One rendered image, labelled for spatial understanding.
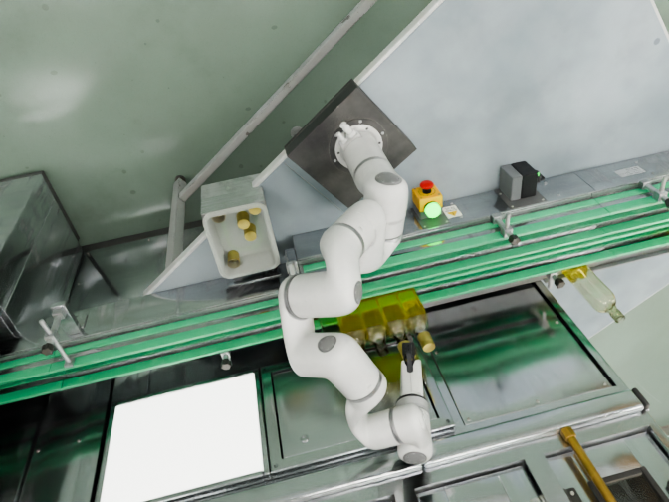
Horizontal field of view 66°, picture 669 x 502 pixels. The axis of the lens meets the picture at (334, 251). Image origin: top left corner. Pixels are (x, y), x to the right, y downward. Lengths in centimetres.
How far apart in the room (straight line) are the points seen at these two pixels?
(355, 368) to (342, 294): 14
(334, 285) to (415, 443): 42
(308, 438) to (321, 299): 57
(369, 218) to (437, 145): 56
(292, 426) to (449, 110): 94
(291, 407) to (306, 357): 52
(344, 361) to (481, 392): 65
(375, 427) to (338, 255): 40
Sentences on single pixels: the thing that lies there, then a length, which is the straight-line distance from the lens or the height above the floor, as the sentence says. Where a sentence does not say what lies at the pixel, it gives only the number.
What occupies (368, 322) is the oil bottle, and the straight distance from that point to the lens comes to 142.
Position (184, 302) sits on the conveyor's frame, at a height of 83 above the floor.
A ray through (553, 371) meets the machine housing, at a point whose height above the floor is 121.
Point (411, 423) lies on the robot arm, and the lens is 112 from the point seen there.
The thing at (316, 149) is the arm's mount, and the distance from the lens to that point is 136.
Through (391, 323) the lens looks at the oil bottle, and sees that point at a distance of 141.
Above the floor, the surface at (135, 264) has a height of 28.
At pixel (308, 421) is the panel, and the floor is 120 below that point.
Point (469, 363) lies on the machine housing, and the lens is 157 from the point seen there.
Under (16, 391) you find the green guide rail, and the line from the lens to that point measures 175.
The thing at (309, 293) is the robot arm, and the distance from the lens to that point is 93.
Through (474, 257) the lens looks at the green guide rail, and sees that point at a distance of 156.
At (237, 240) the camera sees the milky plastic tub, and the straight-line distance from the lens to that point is 153.
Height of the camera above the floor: 203
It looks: 52 degrees down
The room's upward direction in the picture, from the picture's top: 161 degrees clockwise
